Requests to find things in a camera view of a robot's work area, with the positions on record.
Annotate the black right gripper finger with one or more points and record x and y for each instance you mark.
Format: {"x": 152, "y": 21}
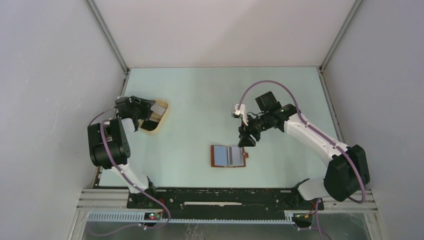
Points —
{"x": 246, "y": 141}
{"x": 243, "y": 132}

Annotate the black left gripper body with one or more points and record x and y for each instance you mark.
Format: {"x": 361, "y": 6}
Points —
{"x": 141, "y": 110}

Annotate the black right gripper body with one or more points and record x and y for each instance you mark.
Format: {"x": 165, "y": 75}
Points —
{"x": 258, "y": 125}

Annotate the oval wooden tray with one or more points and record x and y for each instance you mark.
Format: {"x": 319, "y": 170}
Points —
{"x": 154, "y": 124}

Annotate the credit card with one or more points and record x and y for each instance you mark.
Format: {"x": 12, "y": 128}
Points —
{"x": 158, "y": 109}

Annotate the brown leather card holder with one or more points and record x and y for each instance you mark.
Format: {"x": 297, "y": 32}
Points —
{"x": 228, "y": 156}

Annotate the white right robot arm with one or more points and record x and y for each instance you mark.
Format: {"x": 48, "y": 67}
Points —
{"x": 346, "y": 166}

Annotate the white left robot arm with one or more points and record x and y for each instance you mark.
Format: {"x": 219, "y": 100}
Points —
{"x": 108, "y": 143}

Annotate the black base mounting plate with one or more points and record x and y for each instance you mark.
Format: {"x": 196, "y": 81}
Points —
{"x": 223, "y": 203}

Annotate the aluminium corner frame post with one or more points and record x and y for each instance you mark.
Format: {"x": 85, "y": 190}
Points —
{"x": 352, "y": 14}

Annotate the left aluminium corner post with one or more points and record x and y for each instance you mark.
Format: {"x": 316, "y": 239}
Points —
{"x": 107, "y": 34}

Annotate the light blue cable duct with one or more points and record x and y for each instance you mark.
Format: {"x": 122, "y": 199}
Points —
{"x": 143, "y": 217}

